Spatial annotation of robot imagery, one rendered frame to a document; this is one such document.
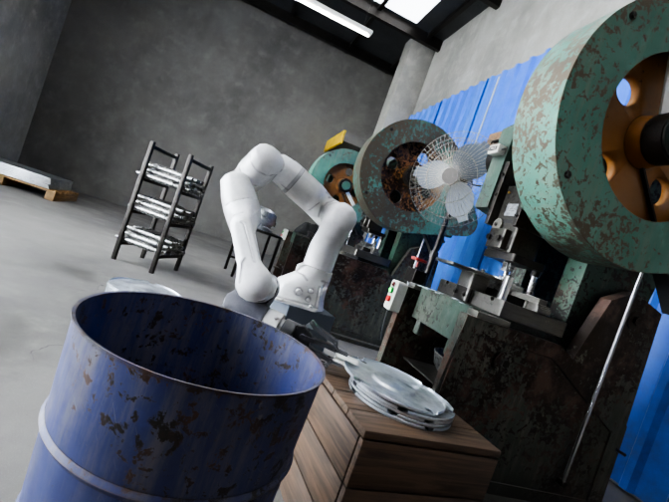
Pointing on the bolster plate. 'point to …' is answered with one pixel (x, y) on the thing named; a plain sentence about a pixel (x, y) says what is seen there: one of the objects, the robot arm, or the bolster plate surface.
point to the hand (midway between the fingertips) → (345, 361)
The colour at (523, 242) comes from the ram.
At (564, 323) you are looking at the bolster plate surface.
